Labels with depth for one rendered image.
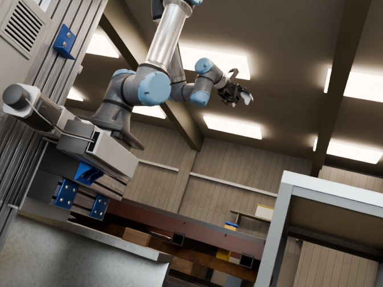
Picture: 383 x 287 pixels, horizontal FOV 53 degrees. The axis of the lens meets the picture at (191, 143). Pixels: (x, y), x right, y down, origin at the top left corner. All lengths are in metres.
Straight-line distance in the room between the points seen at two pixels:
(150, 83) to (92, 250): 0.77
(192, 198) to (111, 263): 7.78
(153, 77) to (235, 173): 8.10
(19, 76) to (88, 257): 0.85
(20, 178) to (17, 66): 0.37
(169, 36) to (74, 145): 0.57
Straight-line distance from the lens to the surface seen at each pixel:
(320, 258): 8.09
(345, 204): 1.28
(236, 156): 9.47
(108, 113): 1.40
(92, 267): 1.72
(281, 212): 1.25
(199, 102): 1.57
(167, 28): 1.45
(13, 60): 1.17
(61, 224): 1.62
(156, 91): 1.33
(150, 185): 9.79
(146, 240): 1.57
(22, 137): 1.30
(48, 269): 1.82
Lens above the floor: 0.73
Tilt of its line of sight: 15 degrees up
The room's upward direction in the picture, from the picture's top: 18 degrees clockwise
